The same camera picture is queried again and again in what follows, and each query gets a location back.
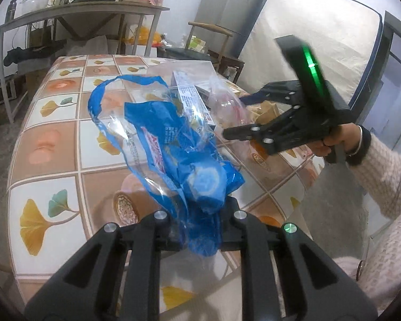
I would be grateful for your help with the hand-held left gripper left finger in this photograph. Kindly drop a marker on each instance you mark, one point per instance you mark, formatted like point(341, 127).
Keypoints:
point(160, 229)

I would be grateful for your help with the blue carton box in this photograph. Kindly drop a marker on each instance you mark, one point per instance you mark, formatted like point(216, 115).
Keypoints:
point(190, 100)

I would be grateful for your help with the person's pink sweater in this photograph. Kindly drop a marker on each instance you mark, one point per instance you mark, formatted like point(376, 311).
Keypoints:
point(387, 260)

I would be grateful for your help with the wooden chair with curved back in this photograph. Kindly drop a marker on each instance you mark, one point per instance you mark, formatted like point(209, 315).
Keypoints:
point(207, 26)

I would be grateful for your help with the green and white boxes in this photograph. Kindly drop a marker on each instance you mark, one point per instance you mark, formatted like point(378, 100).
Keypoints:
point(197, 44)

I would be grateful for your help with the blue plastic bag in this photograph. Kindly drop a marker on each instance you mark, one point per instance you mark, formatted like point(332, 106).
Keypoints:
point(173, 140)

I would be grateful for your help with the grey refrigerator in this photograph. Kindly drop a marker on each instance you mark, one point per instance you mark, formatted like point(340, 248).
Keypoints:
point(230, 10)

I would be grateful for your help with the white sack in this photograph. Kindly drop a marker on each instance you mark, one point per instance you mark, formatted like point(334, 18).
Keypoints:
point(93, 45)

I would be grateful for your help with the brown paper bag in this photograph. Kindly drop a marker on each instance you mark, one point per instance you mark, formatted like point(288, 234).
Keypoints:
point(264, 110)

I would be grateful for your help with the person's right forearm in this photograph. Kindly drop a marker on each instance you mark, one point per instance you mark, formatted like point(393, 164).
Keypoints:
point(391, 174)

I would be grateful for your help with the yellow bag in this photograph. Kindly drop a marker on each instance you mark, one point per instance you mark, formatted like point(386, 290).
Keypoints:
point(147, 36)

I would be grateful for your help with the metal water bottle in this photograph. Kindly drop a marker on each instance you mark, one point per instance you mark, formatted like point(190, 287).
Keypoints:
point(11, 10)

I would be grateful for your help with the white mattress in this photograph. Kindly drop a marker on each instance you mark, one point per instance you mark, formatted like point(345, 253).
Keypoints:
point(320, 16)

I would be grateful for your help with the person's right hand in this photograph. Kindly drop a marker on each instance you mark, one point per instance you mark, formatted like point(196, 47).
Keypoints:
point(352, 137)

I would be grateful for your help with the grey side table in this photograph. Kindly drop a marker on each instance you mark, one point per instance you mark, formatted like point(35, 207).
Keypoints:
point(87, 8)

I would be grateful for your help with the blue framed door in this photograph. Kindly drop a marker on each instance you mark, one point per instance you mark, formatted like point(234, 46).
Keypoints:
point(397, 73)

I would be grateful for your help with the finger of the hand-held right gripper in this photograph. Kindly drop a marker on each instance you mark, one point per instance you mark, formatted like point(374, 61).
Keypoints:
point(287, 130)
point(280, 92)

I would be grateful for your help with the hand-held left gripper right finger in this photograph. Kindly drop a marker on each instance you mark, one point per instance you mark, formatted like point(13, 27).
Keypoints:
point(234, 232)

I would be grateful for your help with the cardboard box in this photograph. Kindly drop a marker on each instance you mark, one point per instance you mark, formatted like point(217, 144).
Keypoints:
point(41, 36)

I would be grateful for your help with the dark wooden stool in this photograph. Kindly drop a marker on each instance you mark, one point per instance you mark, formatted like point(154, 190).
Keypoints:
point(230, 65)

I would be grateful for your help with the black cloth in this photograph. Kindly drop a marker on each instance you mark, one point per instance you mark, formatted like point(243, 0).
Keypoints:
point(30, 53)

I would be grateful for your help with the tile pattern tablecloth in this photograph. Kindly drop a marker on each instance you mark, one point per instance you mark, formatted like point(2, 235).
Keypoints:
point(46, 147)

